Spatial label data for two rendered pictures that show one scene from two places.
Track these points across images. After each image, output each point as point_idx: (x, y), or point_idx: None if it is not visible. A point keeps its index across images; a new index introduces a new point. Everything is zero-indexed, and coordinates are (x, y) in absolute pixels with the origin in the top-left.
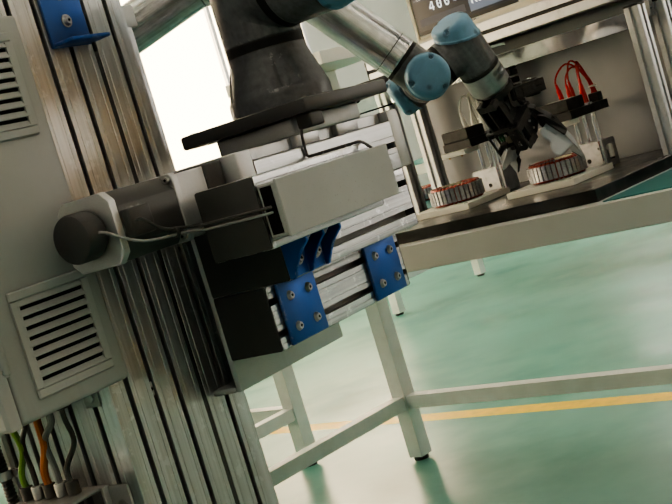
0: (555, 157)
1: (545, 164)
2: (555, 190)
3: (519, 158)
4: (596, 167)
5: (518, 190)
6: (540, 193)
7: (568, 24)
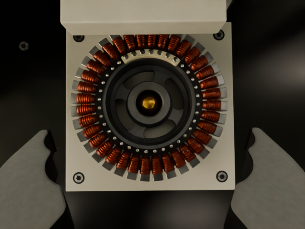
0: (126, 58)
1: (162, 170)
2: (199, 207)
3: (47, 140)
4: (218, 65)
5: (86, 174)
6: (159, 200)
7: None
